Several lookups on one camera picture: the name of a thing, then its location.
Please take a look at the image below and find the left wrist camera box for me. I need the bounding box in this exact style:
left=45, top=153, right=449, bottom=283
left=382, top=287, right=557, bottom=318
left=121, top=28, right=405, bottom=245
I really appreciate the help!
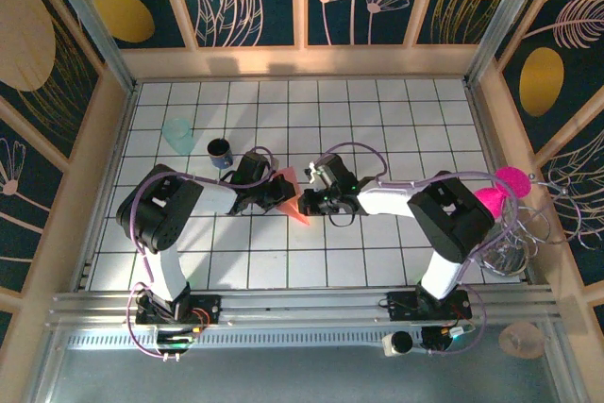
left=234, top=151, right=273, bottom=185

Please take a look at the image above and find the dark blue mug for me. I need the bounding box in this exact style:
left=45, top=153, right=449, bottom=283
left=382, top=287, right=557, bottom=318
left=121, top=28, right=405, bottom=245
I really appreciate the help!
left=206, top=137, right=236, bottom=170

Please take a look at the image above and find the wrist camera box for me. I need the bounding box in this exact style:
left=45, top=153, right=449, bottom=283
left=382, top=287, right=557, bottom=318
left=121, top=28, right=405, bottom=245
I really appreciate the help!
left=307, top=153, right=356, bottom=190
left=234, top=151, right=273, bottom=185

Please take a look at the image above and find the translucent pink round disc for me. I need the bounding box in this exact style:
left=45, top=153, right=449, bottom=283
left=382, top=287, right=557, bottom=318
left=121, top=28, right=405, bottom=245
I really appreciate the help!
left=498, top=320, right=548, bottom=360

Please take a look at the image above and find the small white black webcam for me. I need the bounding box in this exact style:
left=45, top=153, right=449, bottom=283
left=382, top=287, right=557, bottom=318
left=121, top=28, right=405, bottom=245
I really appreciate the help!
left=382, top=330, right=415, bottom=358

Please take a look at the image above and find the magenta felt disc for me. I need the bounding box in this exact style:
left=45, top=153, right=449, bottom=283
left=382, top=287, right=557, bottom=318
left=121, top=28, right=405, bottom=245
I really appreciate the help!
left=494, top=165, right=532, bottom=199
left=474, top=187, right=505, bottom=225

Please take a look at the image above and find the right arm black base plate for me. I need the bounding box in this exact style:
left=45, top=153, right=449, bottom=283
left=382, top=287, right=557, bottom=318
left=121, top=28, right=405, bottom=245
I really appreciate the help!
left=385, top=290, right=473, bottom=322

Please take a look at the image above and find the clear teal plastic cup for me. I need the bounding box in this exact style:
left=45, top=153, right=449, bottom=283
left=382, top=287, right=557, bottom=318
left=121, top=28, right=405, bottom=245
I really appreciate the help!
left=161, top=117, right=196, bottom=156

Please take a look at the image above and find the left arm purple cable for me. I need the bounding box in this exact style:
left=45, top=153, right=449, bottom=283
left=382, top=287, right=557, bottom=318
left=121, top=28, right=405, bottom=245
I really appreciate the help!
left=126, top=145, right=279, bottom=362

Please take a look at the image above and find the aluminium mounting rail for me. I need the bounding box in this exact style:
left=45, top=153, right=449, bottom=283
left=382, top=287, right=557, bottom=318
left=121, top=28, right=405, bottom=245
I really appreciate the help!
left=46, top=283, right=566, bottom=327

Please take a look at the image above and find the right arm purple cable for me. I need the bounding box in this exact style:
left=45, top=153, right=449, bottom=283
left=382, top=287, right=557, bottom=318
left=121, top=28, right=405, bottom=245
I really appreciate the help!
left=320, top=142, right=520, bottom=358

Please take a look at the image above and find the perforated metal cable tray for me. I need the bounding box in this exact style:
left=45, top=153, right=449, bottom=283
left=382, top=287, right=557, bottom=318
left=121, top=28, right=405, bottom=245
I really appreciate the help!
left=65, top=328, right=428, bottom=351

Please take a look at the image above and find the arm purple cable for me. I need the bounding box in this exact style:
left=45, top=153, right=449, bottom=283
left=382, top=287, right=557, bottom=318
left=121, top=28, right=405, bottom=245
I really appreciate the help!
left=126, top=145, right=279, bottom=362
left=320, top=142, right=520, bottom=358

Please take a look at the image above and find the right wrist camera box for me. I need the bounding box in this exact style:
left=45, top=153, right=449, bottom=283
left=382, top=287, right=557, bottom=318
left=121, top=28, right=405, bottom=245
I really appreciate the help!
left=307, top=153, right=356, bottom=190

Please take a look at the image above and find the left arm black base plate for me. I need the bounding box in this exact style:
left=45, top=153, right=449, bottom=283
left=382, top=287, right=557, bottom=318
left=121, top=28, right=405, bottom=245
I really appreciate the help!
left=135, top=294, right=223, bottom=327

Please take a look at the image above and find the pink square paper sheet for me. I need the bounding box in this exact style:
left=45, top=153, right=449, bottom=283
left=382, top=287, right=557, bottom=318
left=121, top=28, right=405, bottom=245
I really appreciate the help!
left=275, top=165, right=311, bottom=227

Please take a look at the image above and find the aluminium frame post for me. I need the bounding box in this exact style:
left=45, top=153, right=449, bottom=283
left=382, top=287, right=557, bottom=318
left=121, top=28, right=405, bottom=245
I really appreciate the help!
left=40, top=0, right=139, bottom=92
left=464, top=0, right=554, bottom=86

